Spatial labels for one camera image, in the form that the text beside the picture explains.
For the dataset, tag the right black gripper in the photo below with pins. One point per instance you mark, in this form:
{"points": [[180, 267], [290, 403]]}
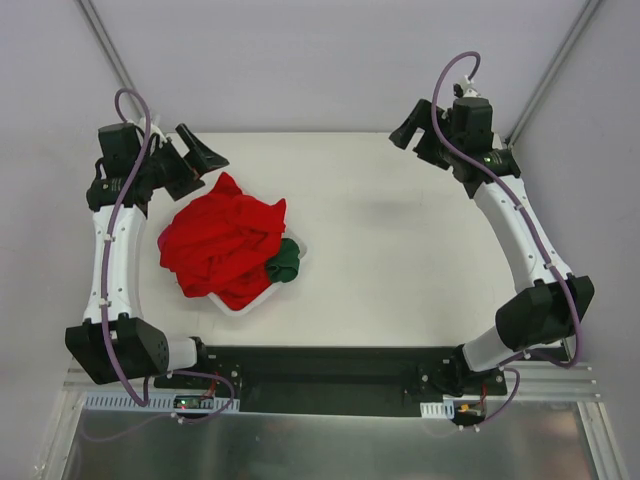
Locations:
{"points": [[428, 142]]}

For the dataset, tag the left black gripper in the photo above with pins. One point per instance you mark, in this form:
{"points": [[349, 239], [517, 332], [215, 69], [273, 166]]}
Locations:
{"points": [[185, 176]]}

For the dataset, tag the red t shirt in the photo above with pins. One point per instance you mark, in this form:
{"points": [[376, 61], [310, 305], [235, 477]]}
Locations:
{"points": [[227, 206]]}

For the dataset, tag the white plastic laundry basket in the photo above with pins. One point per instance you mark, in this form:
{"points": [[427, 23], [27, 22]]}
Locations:
{"points": [[227, 267]]}

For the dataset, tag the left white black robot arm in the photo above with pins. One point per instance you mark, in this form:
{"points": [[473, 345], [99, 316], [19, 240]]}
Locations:
{"points": [[113, 340]]}

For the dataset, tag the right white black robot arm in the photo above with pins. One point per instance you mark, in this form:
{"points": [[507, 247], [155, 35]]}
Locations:
{"points": [[550, 300]]}

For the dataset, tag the green t shirt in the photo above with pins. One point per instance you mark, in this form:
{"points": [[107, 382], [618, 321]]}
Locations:
{"points": [[284, 266]]}

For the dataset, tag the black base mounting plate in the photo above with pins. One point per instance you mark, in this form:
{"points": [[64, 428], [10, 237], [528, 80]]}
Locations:
{"points": [[353, 381]]}

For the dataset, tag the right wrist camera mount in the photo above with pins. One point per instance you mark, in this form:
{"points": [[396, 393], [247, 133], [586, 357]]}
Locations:
{"points": [[465, 88]]}

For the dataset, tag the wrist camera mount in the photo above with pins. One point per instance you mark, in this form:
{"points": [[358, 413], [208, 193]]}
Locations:
{"points": [[142, 123], [465, 88]]}

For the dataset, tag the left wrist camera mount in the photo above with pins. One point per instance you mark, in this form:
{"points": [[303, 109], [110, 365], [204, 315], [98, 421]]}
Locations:
{"points": [[142, 123]]}

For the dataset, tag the left white slotted cable duct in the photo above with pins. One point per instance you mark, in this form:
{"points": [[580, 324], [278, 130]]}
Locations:
{"points": [[161, 403]]}

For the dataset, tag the white slotted cable duct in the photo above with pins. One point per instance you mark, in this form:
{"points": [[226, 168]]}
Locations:
{"points": [[438, 410], [161, 403]]}

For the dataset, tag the right white slotted cable duct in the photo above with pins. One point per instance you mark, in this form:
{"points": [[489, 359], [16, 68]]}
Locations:
{"points": [[438, 410]]}

